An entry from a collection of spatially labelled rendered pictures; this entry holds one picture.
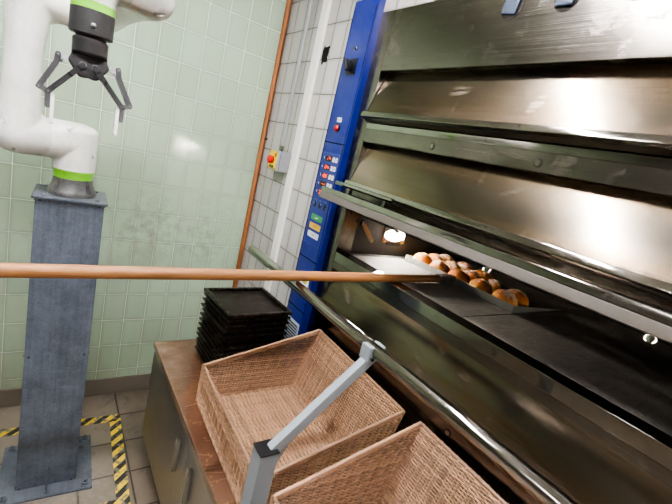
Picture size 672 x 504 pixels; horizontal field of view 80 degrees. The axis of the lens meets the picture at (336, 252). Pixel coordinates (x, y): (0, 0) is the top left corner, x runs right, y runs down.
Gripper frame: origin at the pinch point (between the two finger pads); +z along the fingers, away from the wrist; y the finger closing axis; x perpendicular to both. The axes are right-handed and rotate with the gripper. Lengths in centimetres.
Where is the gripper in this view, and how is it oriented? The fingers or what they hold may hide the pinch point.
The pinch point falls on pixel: (84, 125)
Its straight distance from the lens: 123.6
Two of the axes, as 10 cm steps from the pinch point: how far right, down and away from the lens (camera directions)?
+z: -2.3, 9.4, 2.4
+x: 5.4, 3.3, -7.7
